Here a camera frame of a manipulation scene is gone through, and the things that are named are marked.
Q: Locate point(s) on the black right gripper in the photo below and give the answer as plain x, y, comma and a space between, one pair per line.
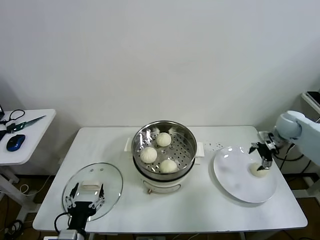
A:
265, 151

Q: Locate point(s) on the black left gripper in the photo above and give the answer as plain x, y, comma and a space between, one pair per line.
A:
81, 212

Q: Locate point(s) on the white steamed baozi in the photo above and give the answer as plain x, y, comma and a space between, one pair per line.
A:
163, 139
148, 154
256, 171
168, 166

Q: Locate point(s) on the round glass pot lid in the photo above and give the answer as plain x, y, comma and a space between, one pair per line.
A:
110, 175

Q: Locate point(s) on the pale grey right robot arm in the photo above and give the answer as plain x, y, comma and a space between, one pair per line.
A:
290, 125

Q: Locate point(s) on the perforated steel steamer basket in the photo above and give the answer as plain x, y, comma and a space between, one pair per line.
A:
182, 150

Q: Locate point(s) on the large white round plate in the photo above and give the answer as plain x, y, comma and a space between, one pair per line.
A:
237, 175

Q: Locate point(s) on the small white side table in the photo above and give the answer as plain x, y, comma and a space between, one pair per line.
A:
35, 140

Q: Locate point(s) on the black flat device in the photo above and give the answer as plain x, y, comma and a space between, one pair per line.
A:
315, 95

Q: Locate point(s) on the blue computer mouse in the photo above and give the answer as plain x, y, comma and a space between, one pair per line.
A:
15, 142

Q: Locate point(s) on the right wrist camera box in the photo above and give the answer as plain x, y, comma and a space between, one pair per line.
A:
265, 136

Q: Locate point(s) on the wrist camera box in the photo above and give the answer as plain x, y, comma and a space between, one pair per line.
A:
51, 237
265, 136

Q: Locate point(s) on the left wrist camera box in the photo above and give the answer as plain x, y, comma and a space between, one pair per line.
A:
51, 237

